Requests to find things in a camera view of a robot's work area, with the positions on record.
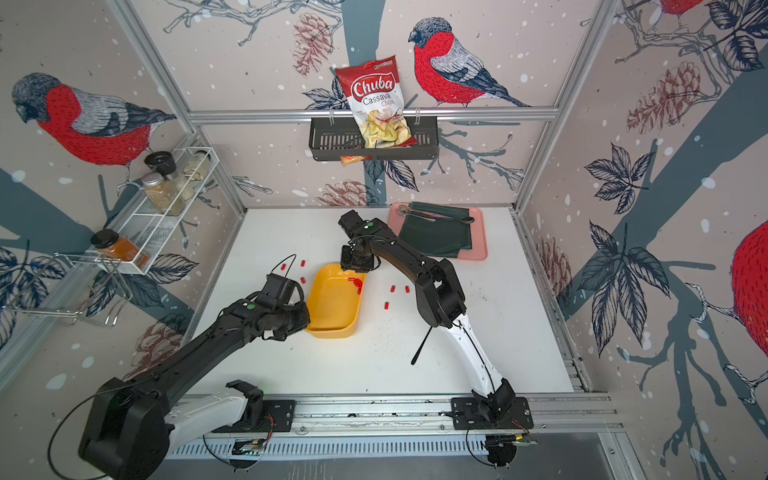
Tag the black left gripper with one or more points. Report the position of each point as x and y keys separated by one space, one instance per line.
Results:
x=304 y=319

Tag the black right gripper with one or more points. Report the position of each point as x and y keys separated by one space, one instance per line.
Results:
x=347 y=267

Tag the yellow plastic storage tray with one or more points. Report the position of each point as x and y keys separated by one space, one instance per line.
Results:
x=333 y=303

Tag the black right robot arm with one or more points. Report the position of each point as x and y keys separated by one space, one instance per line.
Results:
x=440 y=302

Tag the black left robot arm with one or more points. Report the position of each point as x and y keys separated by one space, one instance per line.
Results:
x=132 y=425

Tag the dark green cloth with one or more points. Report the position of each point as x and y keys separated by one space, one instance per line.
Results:
x=437 y=239

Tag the pink plastic tray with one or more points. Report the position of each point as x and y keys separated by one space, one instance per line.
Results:
x=479 y=250

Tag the red Chuba chips bag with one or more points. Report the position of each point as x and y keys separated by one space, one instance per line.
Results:
x=374 y=96

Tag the silver lid spice jar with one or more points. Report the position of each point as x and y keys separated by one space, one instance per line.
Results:
x=162 y=194

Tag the clear spice jar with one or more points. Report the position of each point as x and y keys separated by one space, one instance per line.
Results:
x=196 y=169

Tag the orange spice jar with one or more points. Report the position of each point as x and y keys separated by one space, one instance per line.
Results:
x=113 y=245

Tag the black lid spice jar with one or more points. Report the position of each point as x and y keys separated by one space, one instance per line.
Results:
x=161 y=162

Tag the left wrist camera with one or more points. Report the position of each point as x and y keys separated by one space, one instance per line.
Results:
x=279 y=290

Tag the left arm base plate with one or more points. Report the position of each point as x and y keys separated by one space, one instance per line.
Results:
x=263 y=416

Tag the black wall basket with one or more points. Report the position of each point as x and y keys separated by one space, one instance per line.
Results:
x=331 y=140

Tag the white wire spice rack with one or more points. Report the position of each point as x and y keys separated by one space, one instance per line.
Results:
x=150 y=230

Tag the chrome wire rack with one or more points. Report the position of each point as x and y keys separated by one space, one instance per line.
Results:
x=66 y=288

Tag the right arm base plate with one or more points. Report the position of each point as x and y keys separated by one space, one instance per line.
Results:
x=468 y=413

